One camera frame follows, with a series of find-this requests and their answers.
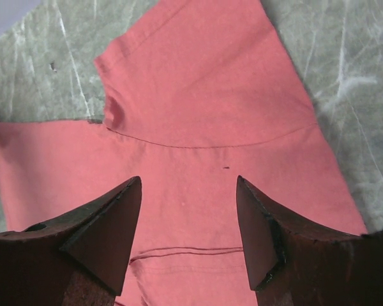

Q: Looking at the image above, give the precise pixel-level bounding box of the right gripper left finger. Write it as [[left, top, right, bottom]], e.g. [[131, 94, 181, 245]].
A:
[[0, 177, 142, 305]]

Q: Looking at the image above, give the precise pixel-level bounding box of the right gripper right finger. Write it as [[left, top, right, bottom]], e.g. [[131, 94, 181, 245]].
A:
[[236, 177, 383, 305]]

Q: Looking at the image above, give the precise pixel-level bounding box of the red t-shirt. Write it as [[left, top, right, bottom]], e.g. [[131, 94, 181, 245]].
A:
[[0, 0, 366, 305]]

